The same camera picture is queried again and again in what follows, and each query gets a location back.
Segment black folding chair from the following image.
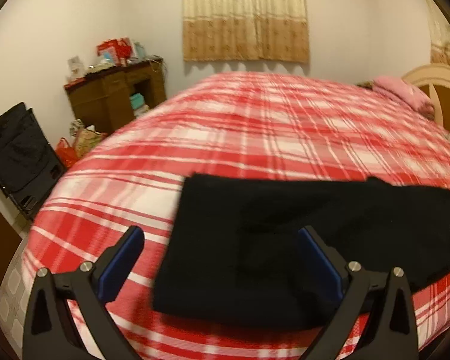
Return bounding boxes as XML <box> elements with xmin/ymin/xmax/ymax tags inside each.
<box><xmin>0</xmin><ymin>102</ymin><xmax>66</xmax><ymax>219</ymax></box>

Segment black pants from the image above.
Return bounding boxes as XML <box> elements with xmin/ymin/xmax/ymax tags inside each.
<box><xmin>153</xmin><ymin>174</ymin><xmax>450</xmax><ymax>329</ymax></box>

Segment teal box in desk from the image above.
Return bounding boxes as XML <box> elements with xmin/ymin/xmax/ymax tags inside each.
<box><xmin>130</xmin><ymin>93</ymin><xmax>145</xmax><ymax>110</ymax></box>

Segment dark wooden desk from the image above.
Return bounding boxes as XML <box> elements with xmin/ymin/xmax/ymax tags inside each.
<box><xmin>64</xmin><ymin>57</ymin><xmax>167</xmax><ymax>134</ymax></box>

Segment red plaid bed cover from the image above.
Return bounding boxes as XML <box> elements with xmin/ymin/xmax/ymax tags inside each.
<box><xmin>22</xmin><ymin>72</ymin><xmax>450</xmax><ymax>359</ymax></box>

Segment cream wooden headboard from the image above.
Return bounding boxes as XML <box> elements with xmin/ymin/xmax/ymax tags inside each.
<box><xmin>402</xmin><ymin>63</ymin><xmax>450</xmax><ymax>132</ymax></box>

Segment patterned gift bag on floor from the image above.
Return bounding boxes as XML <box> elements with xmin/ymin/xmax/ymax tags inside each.
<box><xmin>73</xmin><ymin>127</ymin><xmax>107</xmax><ymax>158</ymax></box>

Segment pink folded blanket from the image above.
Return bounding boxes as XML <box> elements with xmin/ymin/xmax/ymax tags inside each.
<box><xmin>372</xmin><ymin>76</ymin><xmax>435</xmax><ymax>119</ymax></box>

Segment red plastic bag on floor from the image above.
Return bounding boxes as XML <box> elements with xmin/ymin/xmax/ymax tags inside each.
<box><xmin>55</xmin><ymin>137</ymin><xmax>79</xmax><ymax>169</ymax></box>

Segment beige window curtain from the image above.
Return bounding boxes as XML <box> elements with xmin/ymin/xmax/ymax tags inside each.
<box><xmin>183</xmin><ymin>0</ymin><xmax>310</xmax><ymax>64</ymax></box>

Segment white card on desk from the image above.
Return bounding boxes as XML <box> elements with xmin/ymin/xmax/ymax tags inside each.
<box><xmin>68</xmin><ymin>56</ymin><xmax>85</xmax><ymax>81</ymax></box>

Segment beige side curtain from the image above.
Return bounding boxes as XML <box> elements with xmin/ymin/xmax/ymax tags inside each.
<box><xmin>425</xmin><ymin>0</ymin><xmax>450</xmax><ymax>66</ymax></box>

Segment red gift bag on desk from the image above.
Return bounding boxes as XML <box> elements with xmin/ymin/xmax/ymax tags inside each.
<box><xmin>97</xmin><ymin>37</ymin><xmax>132</xmax><ymax>67</ymax></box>

